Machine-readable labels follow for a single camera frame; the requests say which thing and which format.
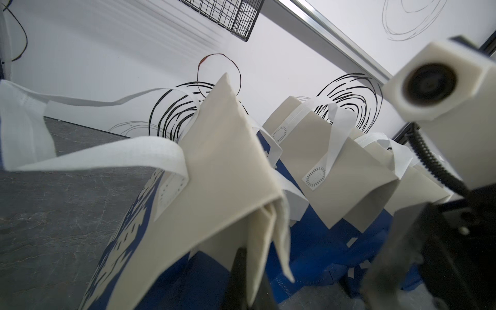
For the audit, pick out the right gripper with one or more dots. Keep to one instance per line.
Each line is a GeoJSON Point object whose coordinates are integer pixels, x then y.
{"type": "Point", "coordinates": [453, 246]}

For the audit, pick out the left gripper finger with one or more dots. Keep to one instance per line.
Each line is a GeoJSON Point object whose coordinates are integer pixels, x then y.
{"type": "Point", "coordinates": [235, 296]}

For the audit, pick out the blue beige takeout bag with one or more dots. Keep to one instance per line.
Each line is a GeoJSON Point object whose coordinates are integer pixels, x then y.
{"type": "Point", "coordinates": [347, 187]}
{"type": "Point", "coordinates": [213, 190]}
{"type": "Point", "coordinates": [407, 182]}

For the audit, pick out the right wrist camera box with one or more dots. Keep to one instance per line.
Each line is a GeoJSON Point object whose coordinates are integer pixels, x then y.
{"type": "Point", "coordinates": [448, 89]}

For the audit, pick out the black wire basket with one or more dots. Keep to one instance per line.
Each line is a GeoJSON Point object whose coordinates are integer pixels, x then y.
{"type": "Point", "coordinates": [236, 16]}

